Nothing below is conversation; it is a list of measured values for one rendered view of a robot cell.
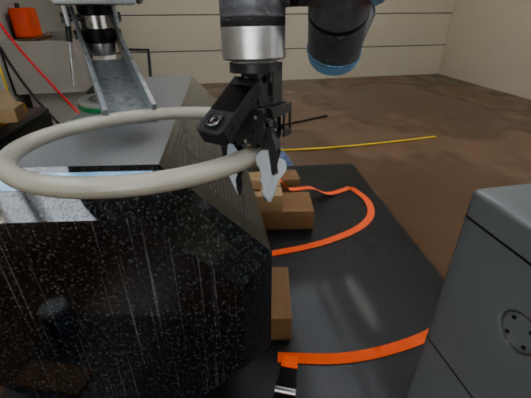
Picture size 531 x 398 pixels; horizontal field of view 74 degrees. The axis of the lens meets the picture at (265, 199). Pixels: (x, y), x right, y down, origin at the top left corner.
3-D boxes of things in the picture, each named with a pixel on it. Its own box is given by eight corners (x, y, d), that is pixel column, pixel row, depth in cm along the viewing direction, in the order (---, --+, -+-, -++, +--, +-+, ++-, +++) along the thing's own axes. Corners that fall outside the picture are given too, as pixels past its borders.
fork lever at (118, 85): (61, 21, 124) (57, 6, 121) (119, 20, 132) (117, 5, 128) (89, 131, 83) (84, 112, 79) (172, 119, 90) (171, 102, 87)
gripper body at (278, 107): (292, 138, 59) (293, 59, 53) (265, 152, 52) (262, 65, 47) (254, 132, 62) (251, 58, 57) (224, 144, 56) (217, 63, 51)
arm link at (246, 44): (262, 25, 44) (203, 28, 49) (263, 67, 46) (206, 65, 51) (296, 25, 51) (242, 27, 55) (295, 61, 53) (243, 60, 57)
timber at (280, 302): (291, 340, 139) (291, 318, 134) (260, 339, 139) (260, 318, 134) (287, 287, 166) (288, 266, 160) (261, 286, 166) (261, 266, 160)
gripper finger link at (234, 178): (255, 185, 64) (264, 138, 60) (235, 197, 60) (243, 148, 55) (242, 178, 66) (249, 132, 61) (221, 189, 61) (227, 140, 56)
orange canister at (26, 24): (11, 43, 337) (-2, 2, 321) (30, 38, 380) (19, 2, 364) (36, 42, 341) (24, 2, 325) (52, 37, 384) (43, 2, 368)
